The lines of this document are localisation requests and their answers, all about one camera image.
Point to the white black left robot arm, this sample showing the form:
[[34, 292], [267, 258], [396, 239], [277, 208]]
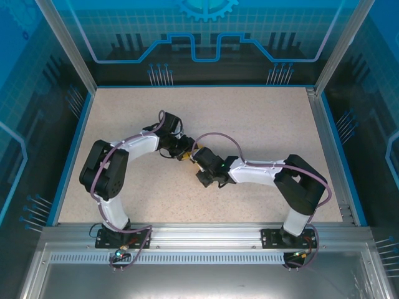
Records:
[[103, 174]]

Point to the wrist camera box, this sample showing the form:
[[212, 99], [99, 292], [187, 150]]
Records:
[[197, 162], [179, 134]]

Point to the aluminium side rail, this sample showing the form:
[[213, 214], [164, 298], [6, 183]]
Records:
[[323, 130]]

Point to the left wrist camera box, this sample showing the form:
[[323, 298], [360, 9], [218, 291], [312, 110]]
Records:
[[179, 134]]

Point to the aluminium frame post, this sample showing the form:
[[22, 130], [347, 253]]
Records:
[[344, 46], [67, 46]]

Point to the aluminium front rail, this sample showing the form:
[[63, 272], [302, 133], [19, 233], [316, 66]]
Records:
[[202, 233]]

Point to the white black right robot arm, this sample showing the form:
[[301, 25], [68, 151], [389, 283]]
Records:
[[299, 183]]

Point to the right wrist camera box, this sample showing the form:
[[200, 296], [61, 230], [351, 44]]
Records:
[[197, 162]]

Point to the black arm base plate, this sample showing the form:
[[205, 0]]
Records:
[[107, 244], [271, 241]]

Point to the steel bottom tray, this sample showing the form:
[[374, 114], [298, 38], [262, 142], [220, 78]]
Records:
[[187, 283]]

